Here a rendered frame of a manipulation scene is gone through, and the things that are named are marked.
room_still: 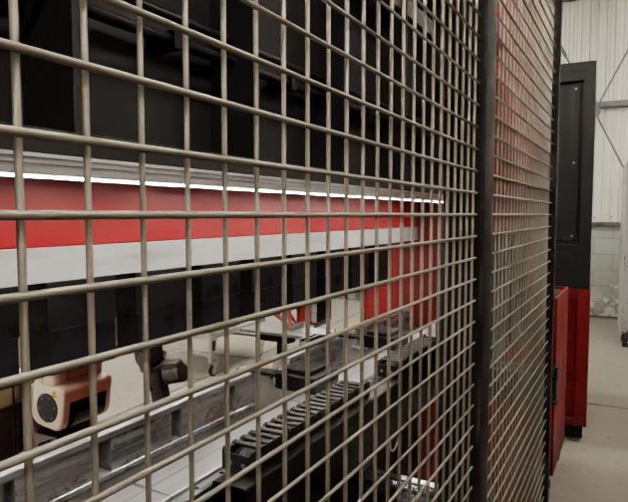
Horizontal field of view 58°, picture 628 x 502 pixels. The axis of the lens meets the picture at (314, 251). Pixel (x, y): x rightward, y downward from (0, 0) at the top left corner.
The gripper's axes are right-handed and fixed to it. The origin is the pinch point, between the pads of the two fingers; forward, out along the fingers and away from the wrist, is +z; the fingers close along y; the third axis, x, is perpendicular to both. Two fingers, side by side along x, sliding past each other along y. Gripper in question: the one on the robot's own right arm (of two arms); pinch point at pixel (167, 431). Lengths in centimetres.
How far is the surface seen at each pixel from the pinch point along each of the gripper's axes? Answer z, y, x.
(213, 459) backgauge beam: -8, 71, -47
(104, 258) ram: -47, 54, -49
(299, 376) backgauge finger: -14, 63, -9
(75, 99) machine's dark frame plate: -66, 79, -66
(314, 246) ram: -47, 47, 32
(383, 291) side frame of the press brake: -27, 15, 127
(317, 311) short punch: -26, 37, 39
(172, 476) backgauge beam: -8, 71, -55
